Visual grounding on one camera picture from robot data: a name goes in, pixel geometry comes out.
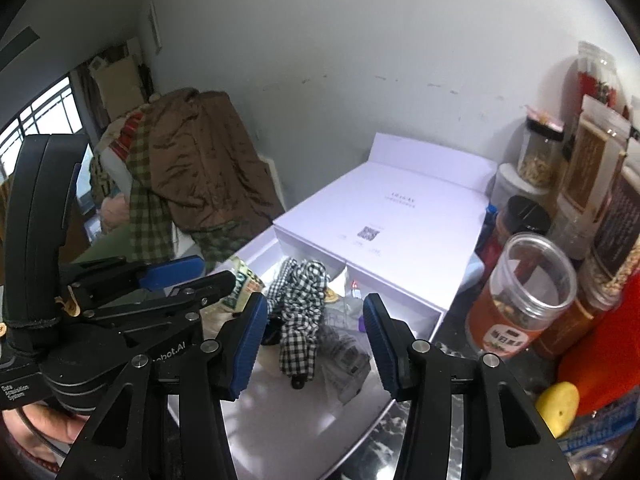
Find green patterned packet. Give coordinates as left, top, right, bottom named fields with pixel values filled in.
left=220, top=256, right=265, bottom=312

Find black white checkered cloth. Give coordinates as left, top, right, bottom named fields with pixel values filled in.
left=262, top=258, right=329, bottom=390

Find clear zip bag with snacks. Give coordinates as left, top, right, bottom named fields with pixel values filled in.
left=318, top=296, right=371, bottom=405

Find green sofa cushion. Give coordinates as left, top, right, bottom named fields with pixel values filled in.
left=74, top=223, right=134, bottom=263

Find yellow lemon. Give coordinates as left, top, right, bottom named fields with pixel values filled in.
left=535, top=382, right=580, bottom=438

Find green plaid cloth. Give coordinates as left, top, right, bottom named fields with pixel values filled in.
left=126, top=114, right=175, bottom=263

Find pile of clothes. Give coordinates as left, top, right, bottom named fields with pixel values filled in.
left=89, top=107, right=143, bottom=233

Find red canister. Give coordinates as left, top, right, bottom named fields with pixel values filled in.
left=558, top=276, right=640, bottom=416

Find clear jar orange label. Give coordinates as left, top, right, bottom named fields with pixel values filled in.
left=465, top=233, right=577, bottom=359

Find white open gift box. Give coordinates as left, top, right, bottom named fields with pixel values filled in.
left=222, top=133, right=497, bottom=479

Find tall jar grain contents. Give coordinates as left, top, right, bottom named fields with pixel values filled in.
left=579, top=136, right=639, bottom=310

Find tall jar brown contents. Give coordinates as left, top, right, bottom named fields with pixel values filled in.
left=559, top=96, right=631, bottom=223

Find small jar pink lid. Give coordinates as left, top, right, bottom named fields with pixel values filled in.
left=516, top=108, right=564, bottom=188

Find tall jar red contents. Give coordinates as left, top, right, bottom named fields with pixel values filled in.
left=577, top=40, right=624, bottom=112

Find wall switch plate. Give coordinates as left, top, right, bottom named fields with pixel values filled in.
left=148, top=1, right=163, bottom=54

